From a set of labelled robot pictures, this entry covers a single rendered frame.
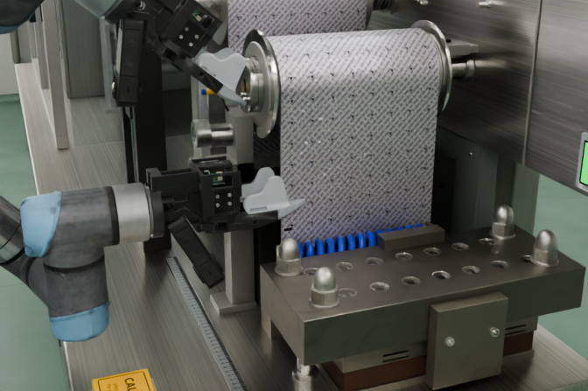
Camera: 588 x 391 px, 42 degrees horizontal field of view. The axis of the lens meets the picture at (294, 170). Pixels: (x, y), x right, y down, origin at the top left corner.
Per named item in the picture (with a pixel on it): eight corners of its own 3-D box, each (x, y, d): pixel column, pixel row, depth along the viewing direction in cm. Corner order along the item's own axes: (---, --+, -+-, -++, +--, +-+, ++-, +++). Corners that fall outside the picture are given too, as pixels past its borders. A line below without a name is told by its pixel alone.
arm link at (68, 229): (24, 248, 98) (17, 186, 95) (112, 236, 102) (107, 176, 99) (27, 275, 91) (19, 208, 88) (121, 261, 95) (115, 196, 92)
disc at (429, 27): (397, 111, 122) (399, 17, 118) (400, 110, 122) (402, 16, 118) (447, 129, 108) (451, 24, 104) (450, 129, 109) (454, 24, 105)
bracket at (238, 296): (207, 302, 119) (199, 110, 109) (247, 295, 121) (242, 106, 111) (215, 317, 114) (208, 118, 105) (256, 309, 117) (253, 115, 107)
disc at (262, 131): (242, 126, 113) (239, 24, 109) (246, 126, 113) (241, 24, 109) (276, 149, 100) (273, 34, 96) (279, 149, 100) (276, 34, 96)
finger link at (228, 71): (272, 79, 100) (217, 36, 96) (245, 115, 100) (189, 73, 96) (266, 75, 102) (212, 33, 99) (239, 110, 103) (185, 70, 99)
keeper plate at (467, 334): (424, 381, 97) (430, 304, 93) (492, 366, 100) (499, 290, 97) (435, 393, 95) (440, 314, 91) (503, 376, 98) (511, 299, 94)
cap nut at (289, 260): (270, 266, 101) (270, 234, 100) (297, 261, 102) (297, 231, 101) (280, 278, 98) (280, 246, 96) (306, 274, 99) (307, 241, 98)
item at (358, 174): (281, 251, 107) (280, 123, 101) (428, 227, 115) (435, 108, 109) (282, 253, 107) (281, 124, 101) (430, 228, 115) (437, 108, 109)
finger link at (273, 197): (312, 174, 101) (245, 182, 98) (311, 216, 103) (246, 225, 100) (304, 167, 104) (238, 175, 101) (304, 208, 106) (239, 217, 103)
